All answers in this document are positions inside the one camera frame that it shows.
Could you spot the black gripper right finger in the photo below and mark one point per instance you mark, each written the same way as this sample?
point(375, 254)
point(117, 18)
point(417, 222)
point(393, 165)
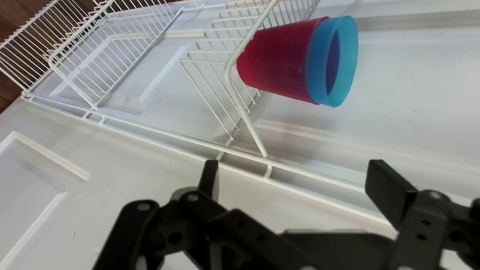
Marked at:
point(429, 230)

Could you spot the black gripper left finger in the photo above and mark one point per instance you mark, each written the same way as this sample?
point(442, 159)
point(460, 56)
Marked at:
point(189, 234)

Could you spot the blue plastic cup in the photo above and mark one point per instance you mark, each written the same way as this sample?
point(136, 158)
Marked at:
point(345, 60)

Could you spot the red plastic cup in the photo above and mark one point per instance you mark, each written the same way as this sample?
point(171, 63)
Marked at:
point(279, 62)

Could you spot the white panel door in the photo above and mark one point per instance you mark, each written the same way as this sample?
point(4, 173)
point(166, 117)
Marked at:
point(99, 200)

